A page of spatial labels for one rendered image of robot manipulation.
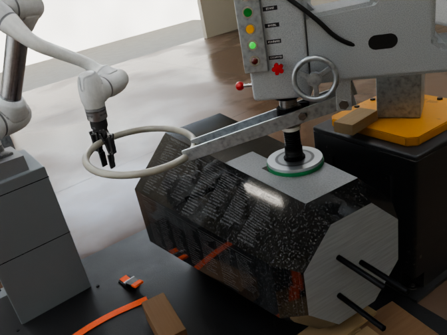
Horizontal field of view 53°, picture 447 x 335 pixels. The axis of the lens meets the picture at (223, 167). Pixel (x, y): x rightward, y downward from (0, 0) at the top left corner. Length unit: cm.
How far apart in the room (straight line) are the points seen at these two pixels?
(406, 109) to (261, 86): 87
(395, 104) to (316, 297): 102
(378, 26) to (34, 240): 192
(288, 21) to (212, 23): 869
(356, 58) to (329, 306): 84
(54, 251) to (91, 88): 101
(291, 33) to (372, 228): 72
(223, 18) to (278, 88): 881
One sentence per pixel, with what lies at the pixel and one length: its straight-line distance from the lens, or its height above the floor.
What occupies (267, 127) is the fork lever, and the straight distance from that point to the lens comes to 164.
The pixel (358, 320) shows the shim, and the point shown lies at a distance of 190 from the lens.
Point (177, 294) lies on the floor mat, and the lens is 249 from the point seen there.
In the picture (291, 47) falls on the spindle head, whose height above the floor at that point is 129.
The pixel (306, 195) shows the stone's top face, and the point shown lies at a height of 82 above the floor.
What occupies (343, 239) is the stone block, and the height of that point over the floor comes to 68.
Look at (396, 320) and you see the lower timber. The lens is 208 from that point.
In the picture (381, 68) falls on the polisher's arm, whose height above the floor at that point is 119.
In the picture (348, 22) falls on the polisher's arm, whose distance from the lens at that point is 147.
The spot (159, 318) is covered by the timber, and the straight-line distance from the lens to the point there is 221.
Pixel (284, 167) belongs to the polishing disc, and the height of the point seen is 85.
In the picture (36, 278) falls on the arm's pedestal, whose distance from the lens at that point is 263.
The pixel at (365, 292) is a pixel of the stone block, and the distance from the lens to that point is 178.
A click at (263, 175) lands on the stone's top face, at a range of 170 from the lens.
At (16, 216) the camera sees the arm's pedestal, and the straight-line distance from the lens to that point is 246.
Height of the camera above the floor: 160
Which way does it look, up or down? 25 degrees down
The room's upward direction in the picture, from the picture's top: 11 degrees counter-clockwise
